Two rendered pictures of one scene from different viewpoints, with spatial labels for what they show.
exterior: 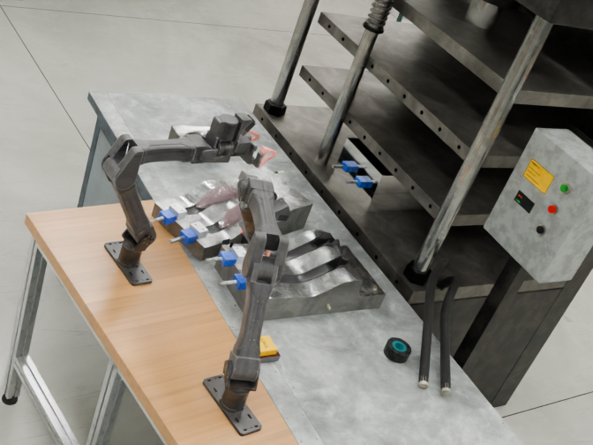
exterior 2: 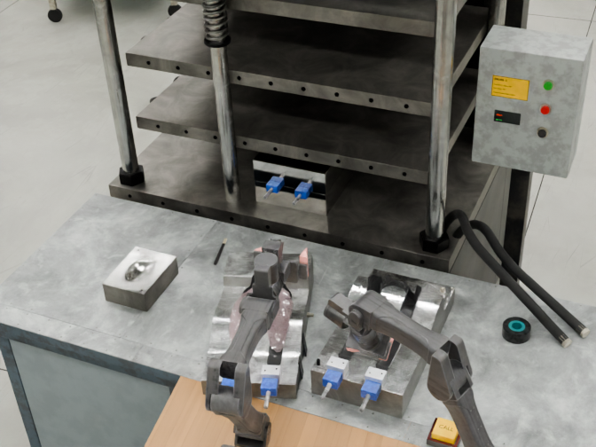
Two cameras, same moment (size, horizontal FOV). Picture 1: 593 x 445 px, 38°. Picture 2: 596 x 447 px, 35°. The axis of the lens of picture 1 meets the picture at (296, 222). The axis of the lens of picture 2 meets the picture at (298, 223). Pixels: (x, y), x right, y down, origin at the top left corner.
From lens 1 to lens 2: 1.16 m
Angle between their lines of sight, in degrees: 21
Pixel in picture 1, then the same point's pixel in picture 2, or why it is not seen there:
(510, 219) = (500, 139)
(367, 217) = (333, 220)
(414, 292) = (450, 260)
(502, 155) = not seen: hidden behind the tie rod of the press
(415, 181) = (370, 160)
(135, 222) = (255, 426)
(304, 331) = not seen: hidden behind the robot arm
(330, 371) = (503, 399)
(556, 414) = (536, 246)
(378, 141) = (294, 145)
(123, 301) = not seen: outside the picture
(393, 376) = (539, 356)
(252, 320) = (477, 430)
